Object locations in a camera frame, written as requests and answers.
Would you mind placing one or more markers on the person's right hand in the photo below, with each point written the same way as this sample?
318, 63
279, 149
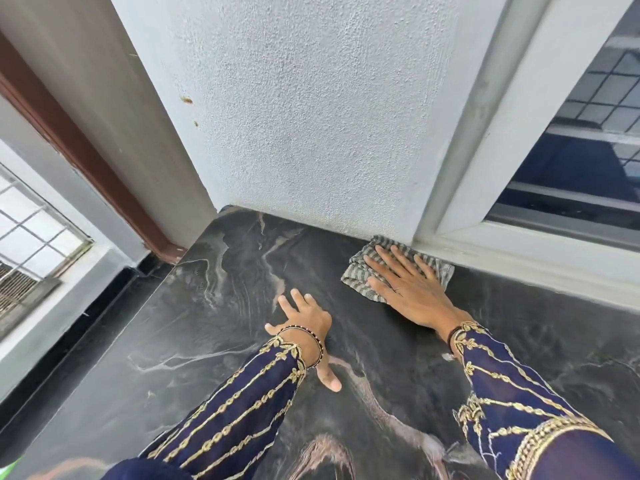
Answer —
420, 294

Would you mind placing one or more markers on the person's left hand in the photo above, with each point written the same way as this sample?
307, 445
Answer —
310, 324

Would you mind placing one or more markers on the grey checkered cleaning cloth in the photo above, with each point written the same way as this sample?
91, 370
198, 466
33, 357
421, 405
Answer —
357, 274

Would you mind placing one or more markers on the person's left forearm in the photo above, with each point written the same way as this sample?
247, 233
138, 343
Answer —
240, 414

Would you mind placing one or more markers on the person's right forearm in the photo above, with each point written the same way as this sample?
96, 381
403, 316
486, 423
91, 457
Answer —
515, 399

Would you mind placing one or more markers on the dark marble table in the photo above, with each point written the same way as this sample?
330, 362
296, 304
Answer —
200, 319

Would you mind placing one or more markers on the black wrist thread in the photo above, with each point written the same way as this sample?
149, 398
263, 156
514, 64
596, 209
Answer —
450, 337

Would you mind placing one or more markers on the navy gold embroidered dress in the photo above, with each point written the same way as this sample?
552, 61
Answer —
590, 459

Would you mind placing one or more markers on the grey wood-grain door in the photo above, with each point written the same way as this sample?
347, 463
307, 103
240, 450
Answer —
125, 119

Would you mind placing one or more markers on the balcony metal mesh grille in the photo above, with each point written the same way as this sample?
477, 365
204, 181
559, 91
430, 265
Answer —
30, 299

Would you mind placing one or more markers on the brown door frame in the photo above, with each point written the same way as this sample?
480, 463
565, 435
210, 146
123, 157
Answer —
75, 144

